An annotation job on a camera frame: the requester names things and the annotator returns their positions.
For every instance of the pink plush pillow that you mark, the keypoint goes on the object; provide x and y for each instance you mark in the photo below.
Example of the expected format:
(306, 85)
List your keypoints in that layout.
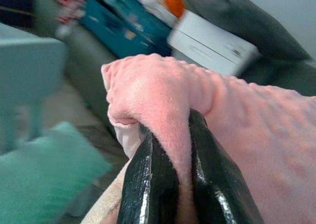
(259, 130)

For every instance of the green leather sofa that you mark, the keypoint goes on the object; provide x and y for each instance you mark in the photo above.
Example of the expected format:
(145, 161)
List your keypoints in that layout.
(247, 19)

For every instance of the white storage box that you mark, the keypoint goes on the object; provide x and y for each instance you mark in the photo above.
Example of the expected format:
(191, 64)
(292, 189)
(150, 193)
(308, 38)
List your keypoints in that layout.
(212, 46)

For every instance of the blue storage box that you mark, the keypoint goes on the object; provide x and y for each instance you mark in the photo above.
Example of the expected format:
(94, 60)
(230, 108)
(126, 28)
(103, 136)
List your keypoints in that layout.
(123, 26)

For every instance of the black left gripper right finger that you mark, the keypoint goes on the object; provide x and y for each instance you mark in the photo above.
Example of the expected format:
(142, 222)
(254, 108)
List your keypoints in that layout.
(217, 189)

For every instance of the pile of clothes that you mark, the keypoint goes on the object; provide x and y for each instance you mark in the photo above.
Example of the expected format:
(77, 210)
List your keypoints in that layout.
(70, 4)

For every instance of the mint green seat cushion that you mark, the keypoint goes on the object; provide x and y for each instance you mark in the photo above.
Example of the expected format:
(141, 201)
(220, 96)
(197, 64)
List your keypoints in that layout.
(44, 174)

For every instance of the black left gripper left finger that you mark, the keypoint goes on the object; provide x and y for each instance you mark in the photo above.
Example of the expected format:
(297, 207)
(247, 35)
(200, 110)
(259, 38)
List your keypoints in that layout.
(148, 189)

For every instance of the light blue child chair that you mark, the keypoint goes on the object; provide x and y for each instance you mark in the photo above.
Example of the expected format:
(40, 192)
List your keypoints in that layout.
(27, 81)

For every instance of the dark purple sofa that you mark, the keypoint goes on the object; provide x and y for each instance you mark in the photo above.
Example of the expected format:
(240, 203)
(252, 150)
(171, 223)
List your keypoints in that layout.
(14, 7)

